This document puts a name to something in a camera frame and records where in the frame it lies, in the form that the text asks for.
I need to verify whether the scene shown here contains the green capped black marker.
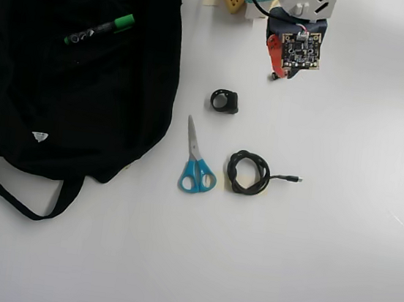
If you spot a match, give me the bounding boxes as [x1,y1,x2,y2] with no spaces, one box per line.
[62,6,137,54]

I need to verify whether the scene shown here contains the thin black camera cable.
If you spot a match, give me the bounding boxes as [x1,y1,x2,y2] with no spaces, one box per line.
[244,0,315,38]

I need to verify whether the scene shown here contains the blue handled scissors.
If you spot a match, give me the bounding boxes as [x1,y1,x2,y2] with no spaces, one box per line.
[176,114,226,197]

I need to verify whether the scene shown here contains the coiled black USB cable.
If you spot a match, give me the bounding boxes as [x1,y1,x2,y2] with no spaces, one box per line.
[223,147,307,203]

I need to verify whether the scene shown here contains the square camera circuit board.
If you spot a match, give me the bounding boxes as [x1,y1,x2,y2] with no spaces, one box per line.
[277,27,325,73]

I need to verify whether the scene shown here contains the dark navy gripper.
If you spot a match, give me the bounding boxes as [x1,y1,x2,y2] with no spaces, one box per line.
[261,5,330,84]

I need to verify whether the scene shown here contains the black plastic ring clip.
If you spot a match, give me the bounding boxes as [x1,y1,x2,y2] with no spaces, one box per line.
[203,87,242,116]

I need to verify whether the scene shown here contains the black fabric bag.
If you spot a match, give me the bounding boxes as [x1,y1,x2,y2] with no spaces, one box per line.
[0,0,190,237]

